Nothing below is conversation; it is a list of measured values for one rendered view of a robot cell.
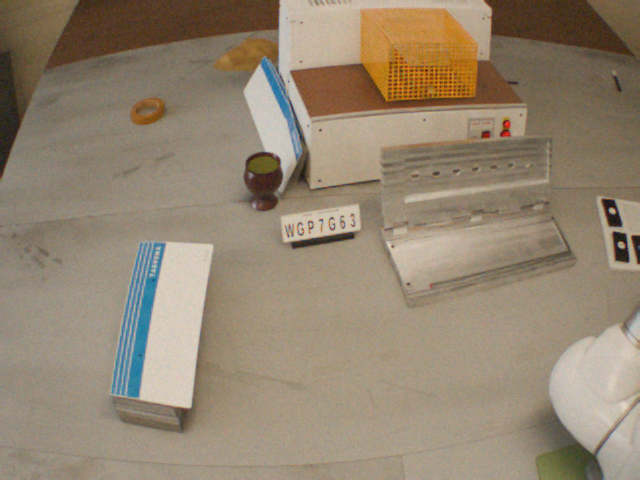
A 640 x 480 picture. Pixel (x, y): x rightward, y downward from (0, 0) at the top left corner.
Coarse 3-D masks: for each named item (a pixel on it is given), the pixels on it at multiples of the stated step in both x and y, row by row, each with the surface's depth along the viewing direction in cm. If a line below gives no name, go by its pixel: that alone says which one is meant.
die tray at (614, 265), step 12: (600, 204) 184; (624, 204) 185; (636, 204) 185; (600, 216) 181; (624, 216) 181; (636, 216) 182; (612, 228) 178; (624, 228) 178; (636, 228) 178; (612, 240) 175; (612, 252) 171; (612, 264) 168; (624, 264) 168; (636, 264) 168
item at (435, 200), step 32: (384, 160) 164; (416, 160) 166; (448, 160) 168; (480, 160) 170; (544, 160) 174; (384, 192) 167; (416, 192) 170; (448, 192) 172; (480, 192) 173; (512, 192) 175; (544, 192) 178; (384, 224) 171
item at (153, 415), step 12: (132, 276) 153; (132, 288) 150; (120, 336) 141; (120, 348) 139; (120, 408) 134; (132, 408) 134; (144, 408) 133; (156, 408) 132; (168, 408) 132; (180, 408) 138; (132, 420) 137; (144, 420) 136; (156, 420) 135; (168, 420) 135; (180, 420) 136; (180, 432) 137
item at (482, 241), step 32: (416, 224) 173; (448, 224) 176; (480, 224) 176; (512, 224) 176; (544, 224) 177; (416, 256) 169; (448, 256) 169; (480, 256) 169; (512, 256) 169; (416, 288) 163; (448, 288) 162; (480, 288) 164
